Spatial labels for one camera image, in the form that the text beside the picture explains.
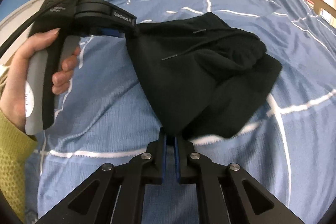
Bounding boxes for blue checked duvet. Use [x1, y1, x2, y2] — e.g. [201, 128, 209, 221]
[25, 0, 335, 223]

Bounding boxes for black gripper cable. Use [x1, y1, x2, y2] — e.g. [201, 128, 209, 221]
[0, 7, 49, 57]

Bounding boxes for black pants orange paw logo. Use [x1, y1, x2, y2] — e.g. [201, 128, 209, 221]
[126, 12, 282, 139]

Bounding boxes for person's left hand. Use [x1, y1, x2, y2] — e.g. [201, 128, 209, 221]
[1, 29, 80, 131]

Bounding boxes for olive knit sleeve forearm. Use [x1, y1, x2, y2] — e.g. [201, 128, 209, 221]
[0, 66, 39, 223]

